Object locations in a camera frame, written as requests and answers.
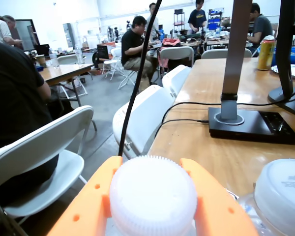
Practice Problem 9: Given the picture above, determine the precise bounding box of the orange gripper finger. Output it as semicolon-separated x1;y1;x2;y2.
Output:
47;156;123;236
179;158;259;236

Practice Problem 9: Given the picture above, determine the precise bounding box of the clear ribbed bottle white cap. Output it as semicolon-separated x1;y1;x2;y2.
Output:
105;154;199;236

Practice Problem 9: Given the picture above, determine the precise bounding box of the vitaminwater bottle with white cap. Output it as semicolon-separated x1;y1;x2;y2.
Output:
238;158;295;236

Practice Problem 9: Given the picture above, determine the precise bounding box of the white folding chair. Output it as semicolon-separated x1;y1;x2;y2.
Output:
112;84;175;160
0;105;94;236
159;46;195;74
162;64;192;97
201;48;253;59
102;47;125;81

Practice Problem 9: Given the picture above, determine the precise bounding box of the desk lamp with black base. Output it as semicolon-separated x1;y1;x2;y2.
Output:
208;0;295;145

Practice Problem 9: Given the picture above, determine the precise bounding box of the person in black shirt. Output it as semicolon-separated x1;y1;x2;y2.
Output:
0;40;76;212

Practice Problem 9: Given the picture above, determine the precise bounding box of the wooden folding table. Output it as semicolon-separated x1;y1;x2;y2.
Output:
38;63;98;131

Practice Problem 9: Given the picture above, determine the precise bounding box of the clear water bottle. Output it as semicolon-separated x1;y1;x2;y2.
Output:
75;44;85;65
49;49;60;69

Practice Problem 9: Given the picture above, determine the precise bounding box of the paper cup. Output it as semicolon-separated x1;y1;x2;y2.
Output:
36;54;47;67

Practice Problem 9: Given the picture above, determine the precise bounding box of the yellow drink can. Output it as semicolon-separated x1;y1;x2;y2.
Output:
257;35;277;71

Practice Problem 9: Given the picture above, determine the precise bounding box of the black laptop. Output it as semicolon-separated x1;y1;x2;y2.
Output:
35;44;51;57

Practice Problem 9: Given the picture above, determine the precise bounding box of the black monitor stand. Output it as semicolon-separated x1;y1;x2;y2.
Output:
267;0;295;118

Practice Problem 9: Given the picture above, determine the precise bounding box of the seated man black shirt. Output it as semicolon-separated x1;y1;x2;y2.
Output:
121;15;155;86

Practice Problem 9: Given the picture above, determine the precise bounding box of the red bag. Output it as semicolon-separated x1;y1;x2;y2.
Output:
161;38;182;48

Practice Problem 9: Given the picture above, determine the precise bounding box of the black framed screen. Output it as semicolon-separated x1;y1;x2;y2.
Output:
14;19;40;52

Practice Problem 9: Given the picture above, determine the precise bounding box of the seated man grey shirt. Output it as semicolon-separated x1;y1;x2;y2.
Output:
247;2;273;57

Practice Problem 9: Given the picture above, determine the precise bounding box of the standing man navy t-shirt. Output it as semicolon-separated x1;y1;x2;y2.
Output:
188;0;207;35

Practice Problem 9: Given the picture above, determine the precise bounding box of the black metal shelf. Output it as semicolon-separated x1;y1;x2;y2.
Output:
173;9;185;33

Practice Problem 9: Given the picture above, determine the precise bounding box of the standing man white shirt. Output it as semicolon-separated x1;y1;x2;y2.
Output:
144;2;160;42

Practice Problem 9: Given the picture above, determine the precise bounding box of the black lamp power cable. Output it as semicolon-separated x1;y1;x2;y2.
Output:
161;118;210;132

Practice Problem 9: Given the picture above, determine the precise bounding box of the black monitor cable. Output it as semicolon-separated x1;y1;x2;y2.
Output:
162;83;295;123

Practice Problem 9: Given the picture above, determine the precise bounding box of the black hanging cable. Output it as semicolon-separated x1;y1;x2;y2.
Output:
118;0;163;158

